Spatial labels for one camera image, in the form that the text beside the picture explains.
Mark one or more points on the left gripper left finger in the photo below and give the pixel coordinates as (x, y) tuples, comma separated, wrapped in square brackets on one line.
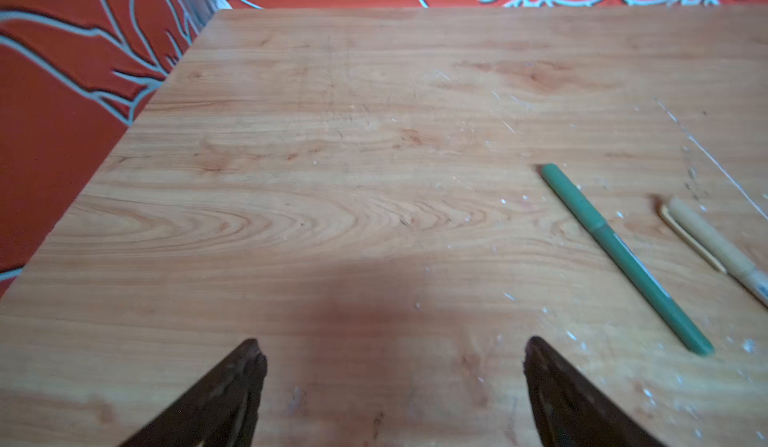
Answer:
[(220, 409)]

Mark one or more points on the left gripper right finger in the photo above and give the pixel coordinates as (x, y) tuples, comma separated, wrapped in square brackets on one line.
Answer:
[(569, 410)]

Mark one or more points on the dark green pen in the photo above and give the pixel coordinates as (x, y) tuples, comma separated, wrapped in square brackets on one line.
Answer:
[(653, 292)]

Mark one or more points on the beige pen cap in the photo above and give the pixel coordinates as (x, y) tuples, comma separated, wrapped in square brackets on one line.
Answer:
[(705, 240)]

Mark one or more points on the dark green pen cap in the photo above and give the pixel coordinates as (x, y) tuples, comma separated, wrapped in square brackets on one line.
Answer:
[(572, 198)]

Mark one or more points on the beige pen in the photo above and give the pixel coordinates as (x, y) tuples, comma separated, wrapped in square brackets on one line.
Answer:
[(756, 282)]

